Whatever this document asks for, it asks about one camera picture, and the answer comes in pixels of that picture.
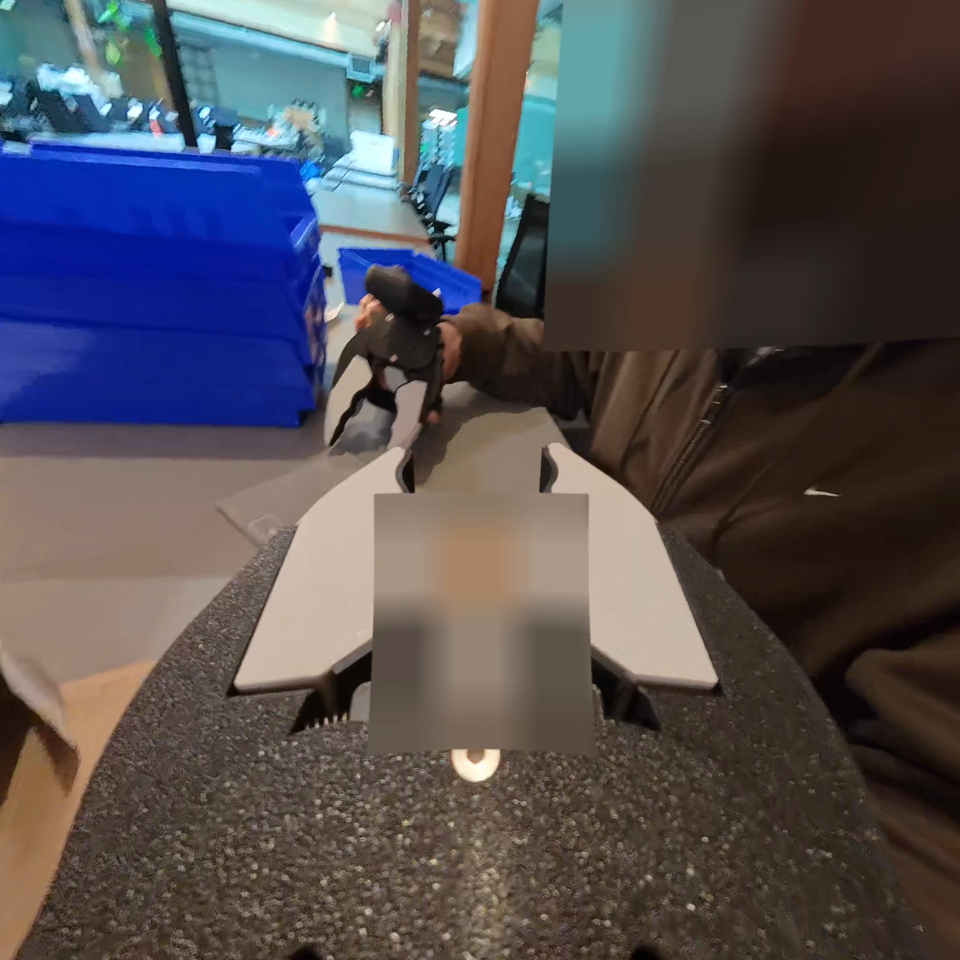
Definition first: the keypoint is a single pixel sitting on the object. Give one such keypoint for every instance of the small blue storage bin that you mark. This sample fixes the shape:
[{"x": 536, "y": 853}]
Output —
[{"x": 450, "y": 278}]

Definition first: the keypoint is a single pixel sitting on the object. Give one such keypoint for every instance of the wooden pillar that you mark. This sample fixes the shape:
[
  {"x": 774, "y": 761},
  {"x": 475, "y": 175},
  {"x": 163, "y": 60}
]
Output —
[{"x": 495, "y": 135}]

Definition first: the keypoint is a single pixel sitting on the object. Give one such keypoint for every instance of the black office chair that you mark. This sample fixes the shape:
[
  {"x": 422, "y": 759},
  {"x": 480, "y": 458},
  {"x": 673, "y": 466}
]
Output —
[{"x": 525, "y": 255}]

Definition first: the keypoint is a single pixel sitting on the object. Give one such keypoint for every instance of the grey desk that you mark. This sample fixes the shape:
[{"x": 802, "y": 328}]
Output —
[{"x": 120, "y": 525}]

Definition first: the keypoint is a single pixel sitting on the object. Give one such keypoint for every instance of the person's brown jacket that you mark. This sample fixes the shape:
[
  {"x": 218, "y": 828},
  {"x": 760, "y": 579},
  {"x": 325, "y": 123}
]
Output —
[{"x": 810, "y": 600}]

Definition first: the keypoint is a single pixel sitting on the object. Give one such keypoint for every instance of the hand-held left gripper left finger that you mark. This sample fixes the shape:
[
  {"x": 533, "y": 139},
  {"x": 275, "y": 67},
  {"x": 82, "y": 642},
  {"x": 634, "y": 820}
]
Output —
[{"x": 308, "y": 600}]

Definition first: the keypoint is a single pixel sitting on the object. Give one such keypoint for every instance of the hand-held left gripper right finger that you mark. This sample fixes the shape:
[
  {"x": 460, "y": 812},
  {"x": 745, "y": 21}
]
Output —
[{"x": 645, "y": 600}]

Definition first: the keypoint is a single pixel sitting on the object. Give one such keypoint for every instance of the brown cardboard box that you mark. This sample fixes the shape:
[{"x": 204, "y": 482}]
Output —
[{"x": 45, "y": 870}]

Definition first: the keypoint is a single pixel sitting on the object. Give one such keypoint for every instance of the person's right hand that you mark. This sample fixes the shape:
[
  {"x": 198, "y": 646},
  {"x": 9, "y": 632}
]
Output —
[{"x": 450, "y": 360}]

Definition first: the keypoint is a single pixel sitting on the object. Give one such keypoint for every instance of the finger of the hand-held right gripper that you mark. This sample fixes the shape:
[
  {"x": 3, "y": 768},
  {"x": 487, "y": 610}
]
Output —
[
  {"x": 413, "y": 428},
  {"x": 353, "y": 402}
]

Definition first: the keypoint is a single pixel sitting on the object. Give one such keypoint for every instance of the person's right forearm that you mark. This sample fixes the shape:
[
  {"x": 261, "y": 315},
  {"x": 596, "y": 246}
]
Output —
[{"x": 525, "y": 360}]

